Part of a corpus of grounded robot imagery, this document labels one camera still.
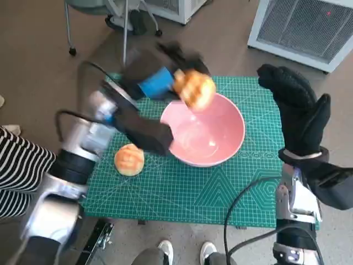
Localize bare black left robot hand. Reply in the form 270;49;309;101
122;41;212;102

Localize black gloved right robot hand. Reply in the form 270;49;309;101
257;63;331;156

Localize long toy bread loaf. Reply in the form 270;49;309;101
172;68;217;112

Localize pink bowl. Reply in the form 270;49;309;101
160;92;246;168

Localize round toy bread bun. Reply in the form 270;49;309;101
114;144;146;177

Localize dark bag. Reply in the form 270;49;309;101
106;10;151;35

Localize grey office chair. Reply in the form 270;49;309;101
63;0;163;66

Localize small white mesh cabinet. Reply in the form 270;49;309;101
142;0;209;25

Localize large white mesh cabinet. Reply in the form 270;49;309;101
247;0;353;73

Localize green cutting mat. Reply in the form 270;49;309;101
82;76;320;230

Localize person in striped clothing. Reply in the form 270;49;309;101
0;125;57;220

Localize person with white shoes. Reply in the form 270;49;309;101
132;240;235;265

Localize black metal stand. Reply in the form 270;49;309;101
76;219;115;265

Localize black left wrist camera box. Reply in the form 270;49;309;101
114;106;174;157

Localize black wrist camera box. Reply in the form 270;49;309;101
114;106;174;157
303;162;353;210

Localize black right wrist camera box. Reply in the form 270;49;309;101
303;162;353;210

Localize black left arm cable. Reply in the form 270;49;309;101
56;61;124;144

